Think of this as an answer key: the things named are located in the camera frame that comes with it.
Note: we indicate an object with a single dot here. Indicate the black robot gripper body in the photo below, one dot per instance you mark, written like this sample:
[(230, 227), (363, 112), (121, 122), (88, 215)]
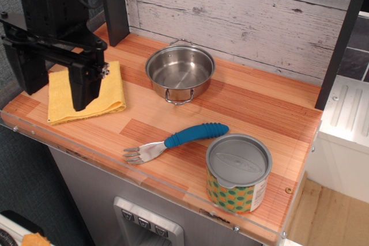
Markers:
[(57, 31)]

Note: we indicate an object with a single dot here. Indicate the white toy sink unit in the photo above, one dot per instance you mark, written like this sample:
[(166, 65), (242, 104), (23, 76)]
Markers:
[(338, 158)]

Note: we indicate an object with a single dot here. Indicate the orange sponge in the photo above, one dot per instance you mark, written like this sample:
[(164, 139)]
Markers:
[(35, 239)]

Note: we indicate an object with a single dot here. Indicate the dark shelf post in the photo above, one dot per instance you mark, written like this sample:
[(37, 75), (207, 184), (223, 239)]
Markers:
[(116, 20), (338, 53)]

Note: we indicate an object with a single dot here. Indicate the grey toy fridge cabinet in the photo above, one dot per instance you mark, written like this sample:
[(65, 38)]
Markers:
[(94, 191)]

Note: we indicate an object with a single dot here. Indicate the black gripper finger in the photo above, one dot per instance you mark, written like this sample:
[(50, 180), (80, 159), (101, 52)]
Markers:
[(85, 81), (29, 69)]

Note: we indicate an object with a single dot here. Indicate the dark left shelf post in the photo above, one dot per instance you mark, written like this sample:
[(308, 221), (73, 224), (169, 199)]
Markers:
[(116, 20)]

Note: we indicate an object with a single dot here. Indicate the yellow folded cloth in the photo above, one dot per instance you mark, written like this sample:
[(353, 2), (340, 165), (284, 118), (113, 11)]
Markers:
[(60, 106)]

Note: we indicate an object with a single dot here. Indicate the clear acrylic edge guard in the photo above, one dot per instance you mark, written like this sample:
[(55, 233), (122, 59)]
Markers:
[(179, 174)]

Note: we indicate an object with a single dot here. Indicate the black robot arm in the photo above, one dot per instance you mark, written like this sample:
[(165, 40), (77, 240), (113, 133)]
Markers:
[(55, 31)]

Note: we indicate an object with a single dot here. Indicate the patterned can with grey lid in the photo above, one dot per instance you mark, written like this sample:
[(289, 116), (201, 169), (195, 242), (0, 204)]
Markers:
[(237, 168)]

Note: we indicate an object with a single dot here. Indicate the silver dispenser panel with buttons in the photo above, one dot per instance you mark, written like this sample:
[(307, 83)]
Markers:
[(140, 226)]

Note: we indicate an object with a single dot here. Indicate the dark right shelf post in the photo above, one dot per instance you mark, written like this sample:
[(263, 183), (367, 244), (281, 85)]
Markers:
[(338, 53)]

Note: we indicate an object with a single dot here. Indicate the stainless steel pot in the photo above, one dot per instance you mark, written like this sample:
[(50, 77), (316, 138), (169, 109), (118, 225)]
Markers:
[(180, 72)]

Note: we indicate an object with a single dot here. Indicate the blue handled metal fork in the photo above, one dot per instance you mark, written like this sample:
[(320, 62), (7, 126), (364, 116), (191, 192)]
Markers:
[(150, 151)]

